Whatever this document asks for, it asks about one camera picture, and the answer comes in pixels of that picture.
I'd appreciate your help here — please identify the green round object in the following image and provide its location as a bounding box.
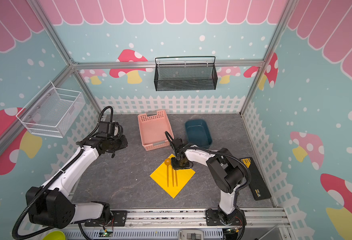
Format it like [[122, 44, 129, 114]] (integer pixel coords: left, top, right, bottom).
[[42, 231, 66, 240]]

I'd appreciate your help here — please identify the orange plastic spoon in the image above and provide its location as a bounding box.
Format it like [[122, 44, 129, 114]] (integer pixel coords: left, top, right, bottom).
[[164, 158, 171, 187]]

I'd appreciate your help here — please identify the white wire mesh wall basket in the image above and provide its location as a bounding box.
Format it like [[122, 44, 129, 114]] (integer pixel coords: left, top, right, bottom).
[[16, 82, 85, 138]]

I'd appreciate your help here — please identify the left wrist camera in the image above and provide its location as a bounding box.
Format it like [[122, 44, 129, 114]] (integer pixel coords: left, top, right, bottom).
[[99, 122, 120, 136]]

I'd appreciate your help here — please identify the yellow paper napkin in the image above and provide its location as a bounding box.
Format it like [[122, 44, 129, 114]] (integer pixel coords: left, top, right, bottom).
[[150, 154, 195, 199]]

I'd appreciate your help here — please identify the black wire mesh wall basket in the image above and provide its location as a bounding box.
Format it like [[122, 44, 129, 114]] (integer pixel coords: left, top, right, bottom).
[[154, 56, 218, 91]]

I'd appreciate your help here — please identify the pink perforated plastic basket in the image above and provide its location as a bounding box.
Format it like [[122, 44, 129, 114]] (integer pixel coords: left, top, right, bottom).
[[138, 110, 174, 151]]

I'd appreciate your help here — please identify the dark teal plastic tray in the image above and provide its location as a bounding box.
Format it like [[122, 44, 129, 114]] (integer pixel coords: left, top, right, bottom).
[[185, 119, 213, 149]]

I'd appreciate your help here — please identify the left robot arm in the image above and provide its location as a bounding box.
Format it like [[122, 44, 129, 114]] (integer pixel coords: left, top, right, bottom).
[[11, 106, 128, 240]]

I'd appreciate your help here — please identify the orange plastic knife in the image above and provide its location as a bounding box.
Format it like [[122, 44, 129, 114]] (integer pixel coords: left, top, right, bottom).
[[174, 170, 178, 187]]

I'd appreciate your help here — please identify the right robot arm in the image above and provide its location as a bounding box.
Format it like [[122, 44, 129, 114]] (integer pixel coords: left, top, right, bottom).
[[165, 132, 251, 228]]

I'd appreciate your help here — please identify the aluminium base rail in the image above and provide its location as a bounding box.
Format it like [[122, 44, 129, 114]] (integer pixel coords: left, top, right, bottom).
[[83, 208, 295, 240]]

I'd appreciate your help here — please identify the black yellow flat device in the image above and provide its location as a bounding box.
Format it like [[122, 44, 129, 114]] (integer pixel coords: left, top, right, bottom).
[[241, 158, 271, 201]]

